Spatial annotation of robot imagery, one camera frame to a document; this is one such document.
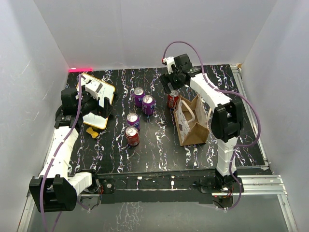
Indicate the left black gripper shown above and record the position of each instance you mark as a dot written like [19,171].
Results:
[104,111]

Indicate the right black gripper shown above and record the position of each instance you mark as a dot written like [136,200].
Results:
[165,79]

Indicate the red cola can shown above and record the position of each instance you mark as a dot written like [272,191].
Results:
[173,97]
[132,136]

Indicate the brown canvas tote bag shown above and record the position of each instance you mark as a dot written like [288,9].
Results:
[192,121]

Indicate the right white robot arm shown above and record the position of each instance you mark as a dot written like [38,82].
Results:
[227,118]

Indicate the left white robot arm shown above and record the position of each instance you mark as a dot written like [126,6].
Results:
[53,190]

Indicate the yellow framed whiteboard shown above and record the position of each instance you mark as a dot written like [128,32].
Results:
[107,90]

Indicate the purple Fanta can front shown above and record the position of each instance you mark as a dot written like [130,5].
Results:
[133,120]

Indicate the purple fanta can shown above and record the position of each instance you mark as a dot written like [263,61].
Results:
[138,94]
[133,120]
[148,104]

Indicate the purple Fanta can rear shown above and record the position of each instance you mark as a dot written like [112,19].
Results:
[138,94]

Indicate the purple Fanta can middle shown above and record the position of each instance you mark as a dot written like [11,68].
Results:
[148,104]

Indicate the red cola can front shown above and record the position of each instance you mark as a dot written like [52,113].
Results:
[132,136]

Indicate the pink tape strip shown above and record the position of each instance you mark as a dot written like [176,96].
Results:
[78,70]

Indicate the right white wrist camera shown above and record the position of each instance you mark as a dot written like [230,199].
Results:
[170,63]

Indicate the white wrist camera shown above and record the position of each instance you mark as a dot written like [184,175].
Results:
[170,63]
[93,88]

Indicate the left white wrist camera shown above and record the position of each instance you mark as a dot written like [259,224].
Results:
[93,88]

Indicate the black base frame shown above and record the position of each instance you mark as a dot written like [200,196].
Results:
[202,186]

